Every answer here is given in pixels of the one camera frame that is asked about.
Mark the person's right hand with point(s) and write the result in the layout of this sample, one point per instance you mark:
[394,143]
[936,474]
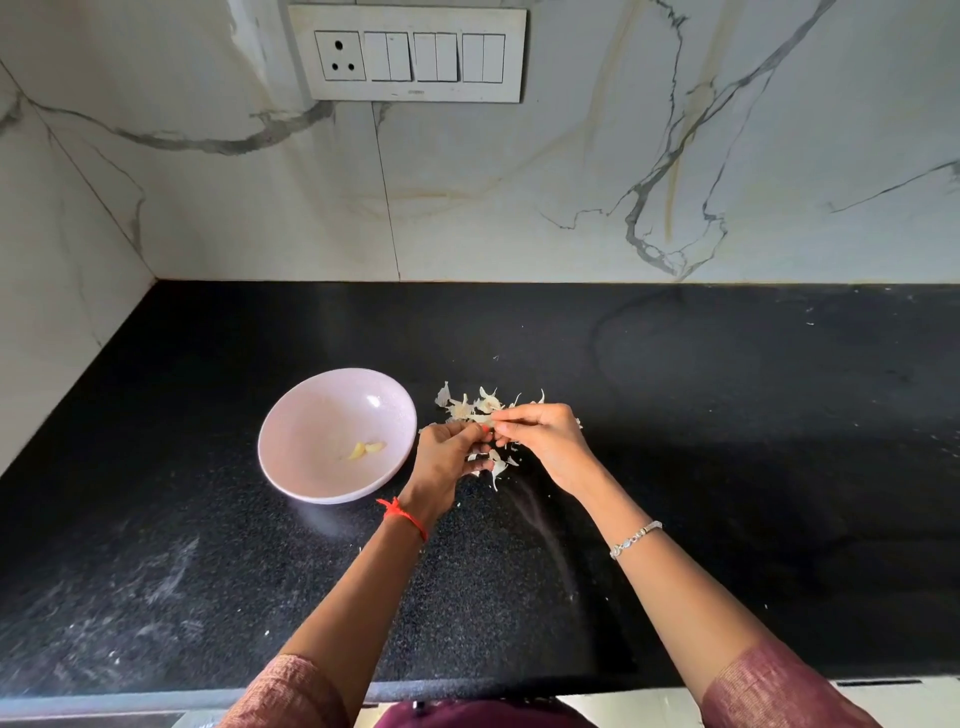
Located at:
[555,442]

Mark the person's left hand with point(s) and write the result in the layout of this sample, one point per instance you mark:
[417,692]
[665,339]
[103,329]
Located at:
[433,469]

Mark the person's left fingers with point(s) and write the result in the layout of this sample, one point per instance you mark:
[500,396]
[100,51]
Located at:
[459,439]

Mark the person's right fingers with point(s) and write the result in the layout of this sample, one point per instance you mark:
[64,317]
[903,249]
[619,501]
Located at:
[519,421]

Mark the person's right forearm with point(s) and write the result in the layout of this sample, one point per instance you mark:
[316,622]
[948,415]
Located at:
[675,585]

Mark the person's left forearm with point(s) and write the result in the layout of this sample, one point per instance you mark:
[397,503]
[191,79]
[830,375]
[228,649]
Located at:
[367,592]

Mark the pile of garlic peels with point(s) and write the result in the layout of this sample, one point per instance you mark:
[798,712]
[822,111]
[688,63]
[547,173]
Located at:
[466,407]

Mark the red thread wristband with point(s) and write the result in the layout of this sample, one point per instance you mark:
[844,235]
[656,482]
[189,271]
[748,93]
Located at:
[405,516]

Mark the pale pink bowl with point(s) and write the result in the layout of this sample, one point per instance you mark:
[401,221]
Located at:
[330,427]

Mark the maroon kurta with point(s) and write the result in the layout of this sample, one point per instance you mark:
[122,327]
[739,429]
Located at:
[784,690]

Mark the white wall switch panel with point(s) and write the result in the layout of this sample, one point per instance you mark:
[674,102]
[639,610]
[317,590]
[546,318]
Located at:
[409,52]

